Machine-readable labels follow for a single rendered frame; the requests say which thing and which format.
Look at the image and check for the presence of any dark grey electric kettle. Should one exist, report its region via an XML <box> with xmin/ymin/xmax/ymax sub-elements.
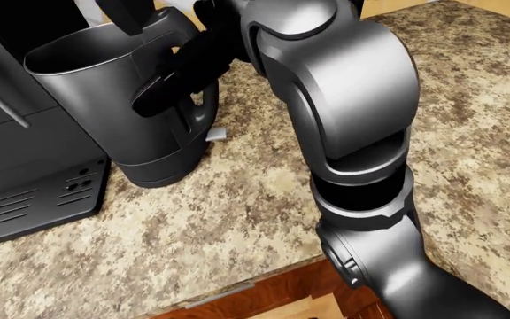
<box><xmin>23</xmin><ymin>5</ymin><xmax>220</xmax><ymax>190</ymax></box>

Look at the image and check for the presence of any black coffee machine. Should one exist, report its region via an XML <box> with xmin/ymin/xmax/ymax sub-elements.
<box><xmin>0</xmin><ymin>0</ymin><xmax>112</xmax><ymax>250</ymax></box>

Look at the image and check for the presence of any grey kettle switch lever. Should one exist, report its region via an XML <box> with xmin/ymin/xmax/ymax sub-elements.
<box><xmin>205</xmin><ymin>128</ymin><xmax>228</xmax><ymax>143</ymax></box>

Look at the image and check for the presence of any wooden cabinet drawer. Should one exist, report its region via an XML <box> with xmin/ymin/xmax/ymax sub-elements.
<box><xmin>148</xmin><ymin>258</ymin><xmax>398</xmax><ymax>319</ymax></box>

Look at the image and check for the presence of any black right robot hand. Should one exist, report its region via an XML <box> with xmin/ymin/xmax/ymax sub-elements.
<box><xmin>130</xmin><ymin>0</ymin><xmax>256</xmax><ymax>120</ymax></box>

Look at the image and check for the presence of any silver steam wand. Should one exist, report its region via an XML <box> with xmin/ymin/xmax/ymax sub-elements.
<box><xmin>0</xmin><ymin>52</ymin><xmax>31</xmax><ymax>129</ymax></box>

